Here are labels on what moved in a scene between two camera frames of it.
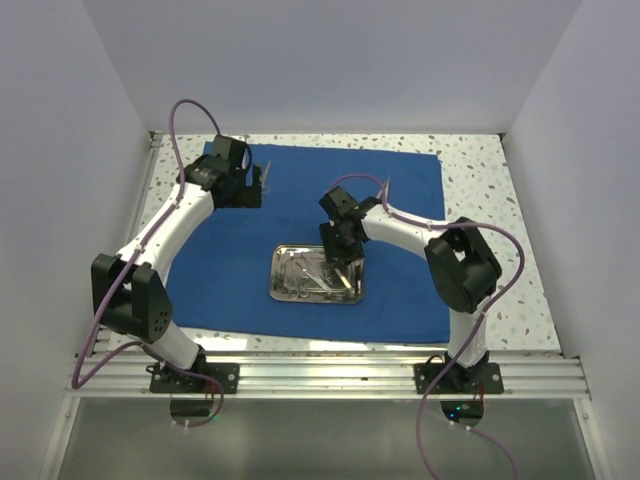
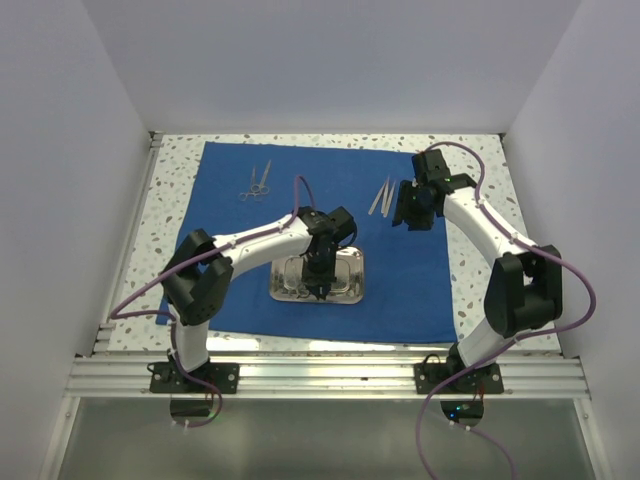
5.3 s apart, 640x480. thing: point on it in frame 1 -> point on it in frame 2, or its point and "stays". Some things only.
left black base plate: (164, 380) stays
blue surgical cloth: (223, 282) stays
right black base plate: (459, 378) stays
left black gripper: (249, 196) -> (317, 283)
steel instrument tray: (302, 274) stays
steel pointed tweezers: (265, 189) -> (377, 200)
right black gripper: (333, 251) -> (403, 211)
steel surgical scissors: (293, 273) -> (263, 189)
